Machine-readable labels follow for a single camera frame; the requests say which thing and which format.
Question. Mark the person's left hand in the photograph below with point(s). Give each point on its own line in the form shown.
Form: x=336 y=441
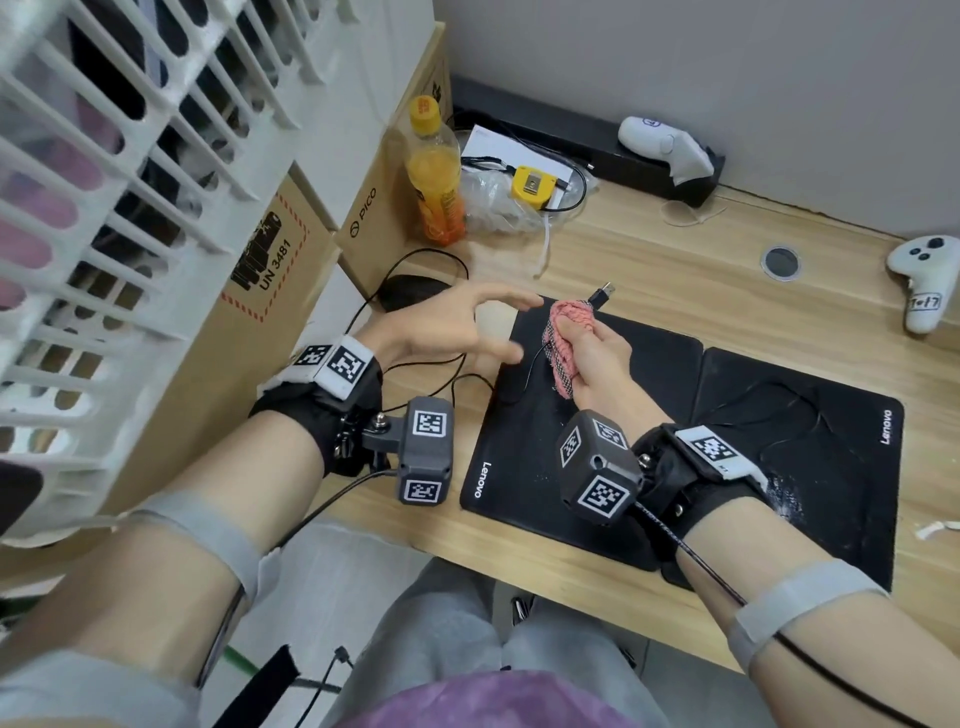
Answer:
x=442 y=330

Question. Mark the person's right hand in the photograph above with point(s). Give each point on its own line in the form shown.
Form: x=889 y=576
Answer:
x=607 y=375

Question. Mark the pink cleaning cloth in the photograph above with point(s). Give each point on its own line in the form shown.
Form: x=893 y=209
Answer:
x=570 y=352

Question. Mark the black mouse pad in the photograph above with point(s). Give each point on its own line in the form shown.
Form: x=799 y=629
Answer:
x=525 y=480
x=840 y=525

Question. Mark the person's left forearm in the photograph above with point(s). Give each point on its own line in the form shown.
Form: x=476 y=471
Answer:
x=225 y=480

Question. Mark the person's right forearm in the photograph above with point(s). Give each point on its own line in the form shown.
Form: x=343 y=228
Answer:
x=772 y=547

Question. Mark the person's purple shirt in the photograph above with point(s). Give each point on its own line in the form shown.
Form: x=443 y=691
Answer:
x=487 y=701

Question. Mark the cardboard box with round logo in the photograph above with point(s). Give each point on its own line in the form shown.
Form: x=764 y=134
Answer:
x=375 y=240

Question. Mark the white board panel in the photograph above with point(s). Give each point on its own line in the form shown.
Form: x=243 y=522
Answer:
x=330 y=307

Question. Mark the clear plastic bag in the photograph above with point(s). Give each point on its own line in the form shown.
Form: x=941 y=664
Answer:
x=495 y=210

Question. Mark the orange juice bottle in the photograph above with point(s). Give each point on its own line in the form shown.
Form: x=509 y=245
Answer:
x=435 y=187

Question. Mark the yellow tape measure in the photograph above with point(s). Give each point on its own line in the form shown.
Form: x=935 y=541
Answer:
x=534 y=187

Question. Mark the white paper sheet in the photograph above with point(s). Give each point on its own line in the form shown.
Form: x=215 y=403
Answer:
x=487 y=142

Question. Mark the large cardboard box red-dotted label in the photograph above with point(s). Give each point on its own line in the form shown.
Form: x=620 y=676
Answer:
x=225 y=390

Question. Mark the long black bar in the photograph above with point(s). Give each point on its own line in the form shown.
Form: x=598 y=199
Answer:
x=555 y=124

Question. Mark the white controller with label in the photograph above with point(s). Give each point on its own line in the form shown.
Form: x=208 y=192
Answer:
x=926 y=262

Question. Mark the small white twist tie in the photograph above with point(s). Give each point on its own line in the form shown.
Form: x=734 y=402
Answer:
x=934 y=530

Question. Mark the green strip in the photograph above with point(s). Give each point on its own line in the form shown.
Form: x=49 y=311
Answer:
x=241 y=657

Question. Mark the white slatted crate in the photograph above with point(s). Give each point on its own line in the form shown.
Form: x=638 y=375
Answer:
x=45 y=465

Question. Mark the black wrist camera with markers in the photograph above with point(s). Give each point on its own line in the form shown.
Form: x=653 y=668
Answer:
x=424 y=457
x=596 y=465

